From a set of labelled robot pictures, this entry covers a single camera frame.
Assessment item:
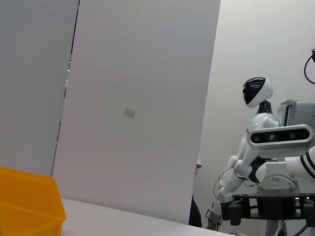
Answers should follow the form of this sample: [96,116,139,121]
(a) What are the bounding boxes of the person white shirt dark trousers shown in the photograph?
[189,157,203,228]

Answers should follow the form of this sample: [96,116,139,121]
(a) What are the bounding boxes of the black round robot platform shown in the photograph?
[220,193,315,226]

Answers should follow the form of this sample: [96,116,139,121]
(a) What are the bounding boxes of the white robot chest shell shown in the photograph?
[246,113,281,138]

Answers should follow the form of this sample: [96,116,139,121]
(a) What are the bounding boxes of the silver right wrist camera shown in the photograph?
[248,124,315,159]

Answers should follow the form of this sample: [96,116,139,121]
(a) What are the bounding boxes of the white robot stand leg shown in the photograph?
[265,218,288,236]

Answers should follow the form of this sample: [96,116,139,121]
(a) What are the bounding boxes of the thin black loose wire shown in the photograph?
[213,167,237,200]

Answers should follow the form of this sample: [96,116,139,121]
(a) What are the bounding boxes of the yellow plastic storage bin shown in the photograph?
[0,166,67,236]

